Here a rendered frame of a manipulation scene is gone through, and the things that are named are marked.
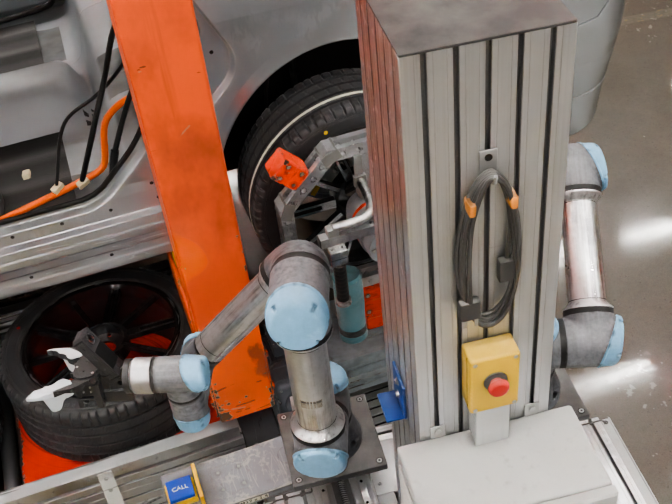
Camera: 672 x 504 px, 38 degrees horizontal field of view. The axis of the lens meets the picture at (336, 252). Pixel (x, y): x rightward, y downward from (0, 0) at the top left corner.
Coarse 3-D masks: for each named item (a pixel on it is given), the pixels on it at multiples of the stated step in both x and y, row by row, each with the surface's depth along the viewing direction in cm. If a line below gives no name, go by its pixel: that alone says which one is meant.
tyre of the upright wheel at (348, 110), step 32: (288, 96) 286; (320, 96) 280; (352, 96) 278; (256, 128) 290; (288, 128) 278; (320, 128) 274; (352, 128) 277; (256, 160) 286; (256, 192) 284; (256, 224) 289
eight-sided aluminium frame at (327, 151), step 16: (320, 144) 273; (336, 144) 274; (352, 144) 270; (320, 160) 270; (336, 160) 271; (320, 176) 273; (288, 192) 278; (304, 192) 275; (288, 208) 276; (288, 224) 280; (288, 240) 284; (368, 272) 305
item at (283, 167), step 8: (280, 152) 270; (288, 152) 273; (272, 160) 271; (280, 160) 268; (288, 160) 268; (296, 160) 272; (272, 168) 270; (280, 168) 267; (288, 168) 268; (296, 168) 269; (304, 168) 271; (272, 176) 268; (280, 176) 269; (288, 176) 270; (296, 176) 271; (304, 176) 271; (288, 184) 271; (296, 184) 272
